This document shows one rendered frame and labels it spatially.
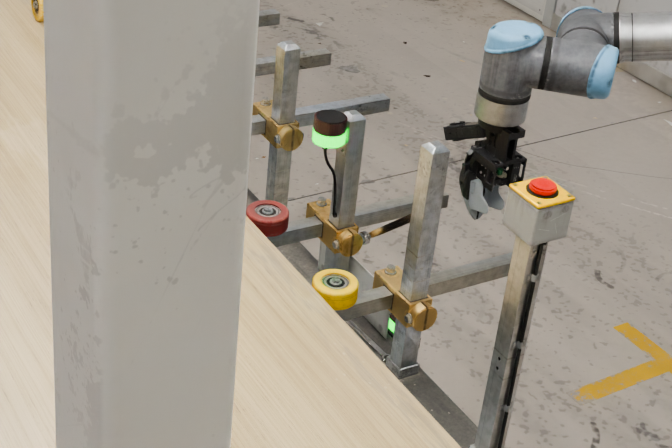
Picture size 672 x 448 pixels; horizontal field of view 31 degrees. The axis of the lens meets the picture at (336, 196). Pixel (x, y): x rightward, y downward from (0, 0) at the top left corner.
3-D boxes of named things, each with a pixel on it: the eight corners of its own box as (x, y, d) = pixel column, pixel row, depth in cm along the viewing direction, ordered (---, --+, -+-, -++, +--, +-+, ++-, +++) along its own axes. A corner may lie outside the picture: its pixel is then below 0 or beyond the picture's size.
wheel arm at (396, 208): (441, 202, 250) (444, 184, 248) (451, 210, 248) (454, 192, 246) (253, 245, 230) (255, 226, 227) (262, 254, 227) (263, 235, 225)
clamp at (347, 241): (326, 219, 241) (329, 197, 238) (362, 254, 231) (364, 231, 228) (302, 225, 238) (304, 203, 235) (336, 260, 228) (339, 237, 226)
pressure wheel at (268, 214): (272, 245, 235) (276, 193, 229) (292, 266, 229) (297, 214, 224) (235, 253, 231) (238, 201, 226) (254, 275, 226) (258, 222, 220)
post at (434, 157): (403, 367, 224) (439, 137, 200) (414, 378, 221) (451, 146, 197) (387, 372, 222) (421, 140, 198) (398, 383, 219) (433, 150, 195)
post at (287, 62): (275, 244, 261) (292, 37, 237) (283, 252, 259) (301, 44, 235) (261, 247, 260) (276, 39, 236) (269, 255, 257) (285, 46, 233)
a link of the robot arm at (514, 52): (547, 41, 197) (486, 31, 198) (533, 110, 203) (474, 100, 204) (549, 20, 205) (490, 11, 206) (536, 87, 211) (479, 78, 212)
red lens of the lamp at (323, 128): (335, 118, 221) (336, 107, 220) (352, 132, 217) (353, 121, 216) (307, 123, 218) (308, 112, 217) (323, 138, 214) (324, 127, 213)
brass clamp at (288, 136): (273, 120, 254) (275, 98, 251) (305, 148, 244) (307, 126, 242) (247, 124, 251) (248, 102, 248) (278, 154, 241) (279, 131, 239)
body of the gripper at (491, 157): (489, 196, 210) (500, 134, 204) (459, 173, 216) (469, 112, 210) (522, 187, 214) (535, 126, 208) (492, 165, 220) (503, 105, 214)
